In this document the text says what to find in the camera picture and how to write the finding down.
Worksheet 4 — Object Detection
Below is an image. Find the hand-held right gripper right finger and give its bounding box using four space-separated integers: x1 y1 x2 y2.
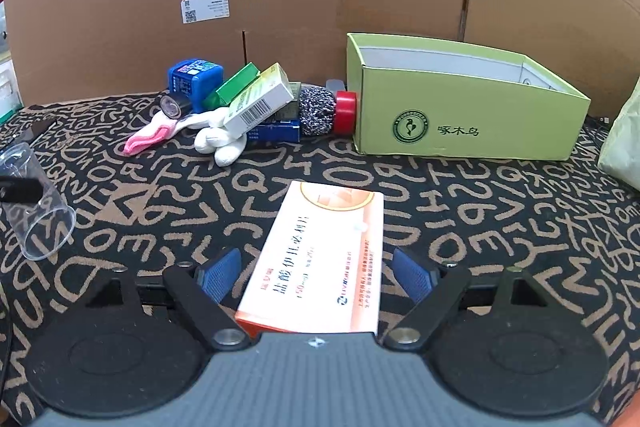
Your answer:
382 247 548 353

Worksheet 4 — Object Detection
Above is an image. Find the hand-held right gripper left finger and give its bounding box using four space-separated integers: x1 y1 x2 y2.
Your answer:
87 247 253 353

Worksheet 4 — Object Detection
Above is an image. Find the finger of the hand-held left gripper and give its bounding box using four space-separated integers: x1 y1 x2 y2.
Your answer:
0 177 44 204

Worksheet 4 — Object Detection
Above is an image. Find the clear plastic cup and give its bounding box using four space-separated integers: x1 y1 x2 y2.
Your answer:
0 142 77 263

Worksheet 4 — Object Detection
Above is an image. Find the orange white medicine box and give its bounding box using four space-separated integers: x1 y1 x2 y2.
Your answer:
235 181 386 339

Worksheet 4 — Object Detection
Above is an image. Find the white glove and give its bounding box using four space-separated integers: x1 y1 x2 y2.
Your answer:
192 107 248 166

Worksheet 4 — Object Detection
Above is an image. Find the pink white sock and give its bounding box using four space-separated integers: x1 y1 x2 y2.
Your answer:
119 109 193 156

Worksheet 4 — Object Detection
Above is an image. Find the blue medicine box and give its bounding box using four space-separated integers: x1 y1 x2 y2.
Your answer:
245 119 302 142

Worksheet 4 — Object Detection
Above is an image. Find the light green cardboard box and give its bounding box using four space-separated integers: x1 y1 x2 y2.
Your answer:
346 32 592 162

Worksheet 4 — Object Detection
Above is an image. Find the white green medicine box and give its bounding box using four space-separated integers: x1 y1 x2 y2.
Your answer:
222 63 296 142

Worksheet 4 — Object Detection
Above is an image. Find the steel wool scrubber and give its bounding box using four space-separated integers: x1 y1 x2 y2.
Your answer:
298 87 337 138

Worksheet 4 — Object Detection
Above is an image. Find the black letter printed blanket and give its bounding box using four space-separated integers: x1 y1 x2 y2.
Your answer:
0 89 640 427

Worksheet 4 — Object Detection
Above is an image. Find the black cylinder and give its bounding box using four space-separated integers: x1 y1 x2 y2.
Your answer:
161 93 193 120

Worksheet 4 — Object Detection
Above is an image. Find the dark green box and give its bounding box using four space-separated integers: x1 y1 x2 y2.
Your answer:
272 82 303 122

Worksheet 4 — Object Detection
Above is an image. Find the small green box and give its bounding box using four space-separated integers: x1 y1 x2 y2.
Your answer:
216 63 262 108

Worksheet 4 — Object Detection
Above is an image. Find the blue labelled container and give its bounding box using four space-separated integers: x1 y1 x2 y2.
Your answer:
167 58 224 112

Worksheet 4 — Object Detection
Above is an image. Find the pale green plastic bag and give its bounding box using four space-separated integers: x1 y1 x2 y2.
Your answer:
597 77 640 192

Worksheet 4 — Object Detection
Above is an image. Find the white shipping label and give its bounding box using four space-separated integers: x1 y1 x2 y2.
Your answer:
181 0 232 25

